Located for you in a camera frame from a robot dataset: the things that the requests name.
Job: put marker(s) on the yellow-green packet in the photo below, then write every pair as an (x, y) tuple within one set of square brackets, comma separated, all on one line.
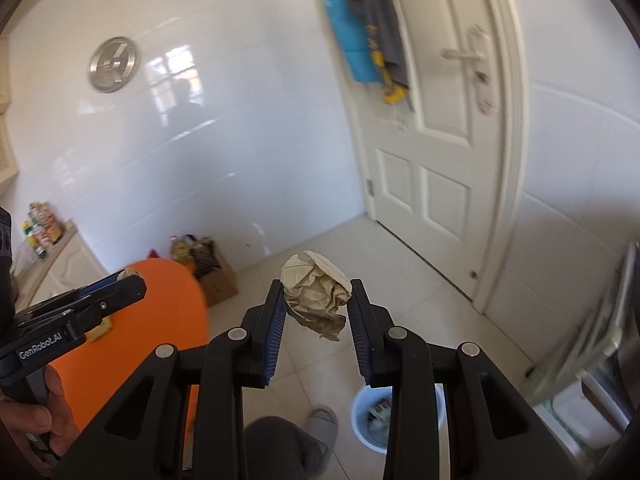
[(100, 332)]

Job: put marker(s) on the white panelled door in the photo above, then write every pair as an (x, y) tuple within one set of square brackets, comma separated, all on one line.
[(440, 170)]

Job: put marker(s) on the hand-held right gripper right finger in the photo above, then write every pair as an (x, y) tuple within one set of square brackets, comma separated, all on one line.
[(357, 330)]

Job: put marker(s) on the cardboard box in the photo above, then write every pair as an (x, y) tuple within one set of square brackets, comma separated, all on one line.
[(222, 287)]

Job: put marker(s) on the folded grey metal rack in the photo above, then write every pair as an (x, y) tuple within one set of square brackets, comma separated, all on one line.
[(610, 320)]

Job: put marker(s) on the round metal wall cover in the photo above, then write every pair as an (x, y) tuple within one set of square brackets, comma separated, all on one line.
[(114, 64)]

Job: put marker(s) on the small beige wrapper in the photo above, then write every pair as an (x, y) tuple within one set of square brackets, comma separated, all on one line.
[(128, 273)]

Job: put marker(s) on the clear condiment bottle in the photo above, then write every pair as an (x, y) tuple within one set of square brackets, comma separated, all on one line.
[(39, 217)]

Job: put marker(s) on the blue apron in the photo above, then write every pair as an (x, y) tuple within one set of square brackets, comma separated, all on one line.
[(345, 25)]

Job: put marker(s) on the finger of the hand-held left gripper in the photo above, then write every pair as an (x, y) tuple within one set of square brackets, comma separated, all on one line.
[(100, 285), (120, 295)]

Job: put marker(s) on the person's grey trouser leg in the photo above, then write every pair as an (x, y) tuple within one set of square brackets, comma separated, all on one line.
[(280, 450)]

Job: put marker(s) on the red snack bag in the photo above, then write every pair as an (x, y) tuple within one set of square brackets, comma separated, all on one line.
[(153, 254)]

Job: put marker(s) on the grey apron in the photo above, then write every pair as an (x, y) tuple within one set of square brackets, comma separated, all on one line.
[(380, 20)]

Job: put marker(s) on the person's left hand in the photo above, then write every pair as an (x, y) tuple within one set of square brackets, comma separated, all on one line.
[(62, 420)]

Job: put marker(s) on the person's grey slipper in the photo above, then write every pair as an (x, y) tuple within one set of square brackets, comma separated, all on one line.
[(322, 422)]

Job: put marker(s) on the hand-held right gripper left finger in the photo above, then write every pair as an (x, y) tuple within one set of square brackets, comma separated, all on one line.
[(275, 330)]

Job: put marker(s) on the white plastic container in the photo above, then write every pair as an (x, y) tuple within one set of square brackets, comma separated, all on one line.
[(595, 415)]

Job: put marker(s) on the beige paper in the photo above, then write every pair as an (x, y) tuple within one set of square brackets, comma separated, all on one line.
[(315, 295)]

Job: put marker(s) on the white base cabinet with counter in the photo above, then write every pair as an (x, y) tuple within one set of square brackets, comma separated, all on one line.
[(65, 265)]

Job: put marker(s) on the light blue trash bin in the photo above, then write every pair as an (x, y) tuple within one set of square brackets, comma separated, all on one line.
[(367, 420)]

